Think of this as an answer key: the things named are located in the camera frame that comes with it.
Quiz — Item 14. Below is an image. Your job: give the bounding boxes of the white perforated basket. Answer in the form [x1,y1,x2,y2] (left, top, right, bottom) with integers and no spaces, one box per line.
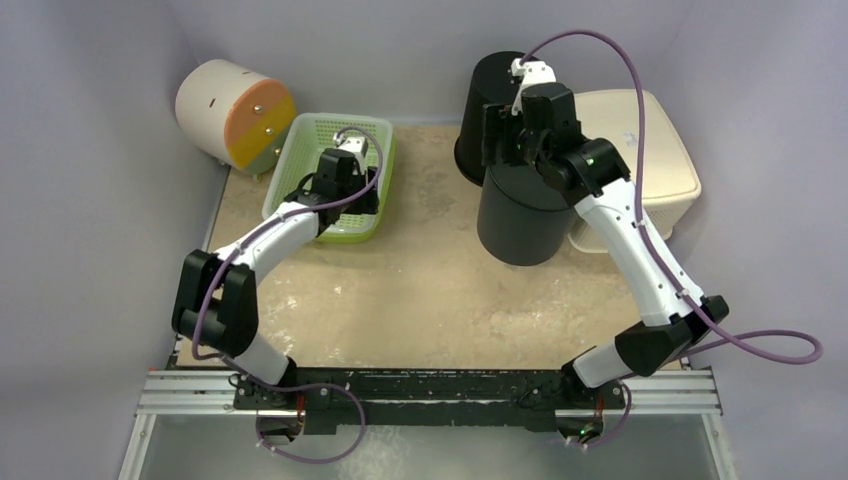
[261,113,396,243]

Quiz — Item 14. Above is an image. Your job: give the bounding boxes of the large black plastic bin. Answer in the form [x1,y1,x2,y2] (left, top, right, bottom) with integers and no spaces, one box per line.
[453,50,524,186]

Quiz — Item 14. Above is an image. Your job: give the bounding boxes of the dark blue bin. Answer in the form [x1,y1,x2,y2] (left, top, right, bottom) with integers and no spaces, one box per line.
[476,164,577,266]

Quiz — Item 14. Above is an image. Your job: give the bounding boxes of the cream perforated plastic basket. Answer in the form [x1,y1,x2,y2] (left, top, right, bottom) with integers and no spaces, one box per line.
[575,89,701,240]

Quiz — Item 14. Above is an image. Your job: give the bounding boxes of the green and white tray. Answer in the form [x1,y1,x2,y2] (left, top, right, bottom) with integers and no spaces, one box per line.
[310,127,395,243]

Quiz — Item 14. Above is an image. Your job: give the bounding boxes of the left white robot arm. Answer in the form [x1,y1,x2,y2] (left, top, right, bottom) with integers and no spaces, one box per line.
[171,148,381,409]

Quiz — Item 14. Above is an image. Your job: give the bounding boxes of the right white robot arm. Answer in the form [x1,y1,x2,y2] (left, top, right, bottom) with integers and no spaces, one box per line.
[477,83,729,407]

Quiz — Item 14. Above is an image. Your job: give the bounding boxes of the white drum with coloured drawers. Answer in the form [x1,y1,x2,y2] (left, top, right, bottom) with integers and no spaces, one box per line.
[175,59,297,176]

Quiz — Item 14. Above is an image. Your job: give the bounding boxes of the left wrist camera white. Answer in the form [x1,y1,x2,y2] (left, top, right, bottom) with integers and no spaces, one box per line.
[333,132,369,164]

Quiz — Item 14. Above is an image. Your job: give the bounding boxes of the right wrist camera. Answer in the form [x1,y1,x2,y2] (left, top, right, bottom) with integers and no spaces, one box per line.
[510,58,557,116]

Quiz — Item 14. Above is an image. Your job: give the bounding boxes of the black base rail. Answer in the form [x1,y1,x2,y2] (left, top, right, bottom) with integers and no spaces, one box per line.
[228,367,626,436]

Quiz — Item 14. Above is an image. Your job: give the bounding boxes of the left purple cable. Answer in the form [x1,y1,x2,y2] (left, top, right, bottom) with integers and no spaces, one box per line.
[190,127,386,392]

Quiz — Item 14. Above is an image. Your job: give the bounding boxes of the aluminium frame rail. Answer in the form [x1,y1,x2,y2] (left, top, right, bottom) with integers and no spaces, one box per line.
[137,368,722,417]

